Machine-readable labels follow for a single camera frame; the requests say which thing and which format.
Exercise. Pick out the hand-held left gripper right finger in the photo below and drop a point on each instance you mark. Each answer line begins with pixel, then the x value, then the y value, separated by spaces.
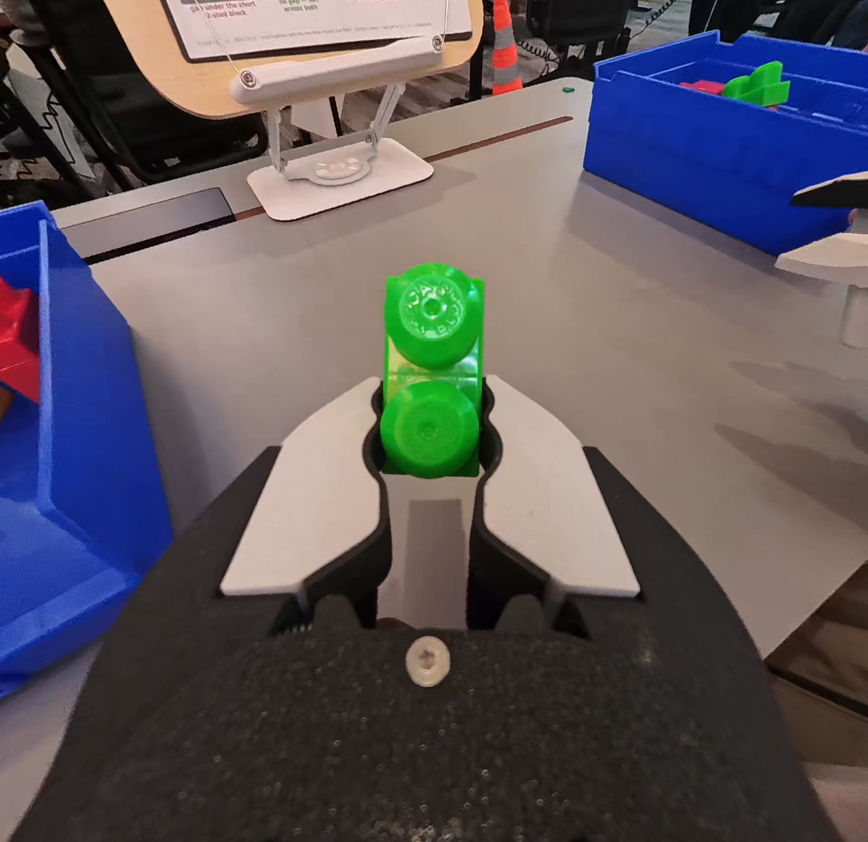
pixel 556 510

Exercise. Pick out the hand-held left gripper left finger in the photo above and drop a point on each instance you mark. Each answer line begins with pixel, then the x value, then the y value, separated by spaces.
pixel 309 510

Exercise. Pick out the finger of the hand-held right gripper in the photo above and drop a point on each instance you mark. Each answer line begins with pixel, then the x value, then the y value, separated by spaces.
pixel 848 266
pixel 841 191

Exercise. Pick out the green double toy block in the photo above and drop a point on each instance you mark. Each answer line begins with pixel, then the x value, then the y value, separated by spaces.
pixel 757 85
pixel 431 367

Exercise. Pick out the blue plastic bin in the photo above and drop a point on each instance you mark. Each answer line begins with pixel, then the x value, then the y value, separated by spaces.
pixel 95 489
pixel 692 164

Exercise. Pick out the pile of colourful toy blocks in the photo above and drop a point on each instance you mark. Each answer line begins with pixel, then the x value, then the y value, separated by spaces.
pixel 16 340

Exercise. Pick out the white document stand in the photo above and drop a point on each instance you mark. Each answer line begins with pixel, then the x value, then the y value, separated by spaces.
pixel 339 184

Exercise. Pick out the orange traffic cone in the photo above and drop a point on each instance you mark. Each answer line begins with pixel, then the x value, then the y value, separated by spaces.
pixel 505 49

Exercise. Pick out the wooden clipboard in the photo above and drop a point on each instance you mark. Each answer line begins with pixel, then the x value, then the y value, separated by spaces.
pixel 136 69

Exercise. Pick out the printed instruction sheet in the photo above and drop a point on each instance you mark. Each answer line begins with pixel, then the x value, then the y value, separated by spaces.
pixel 312 8

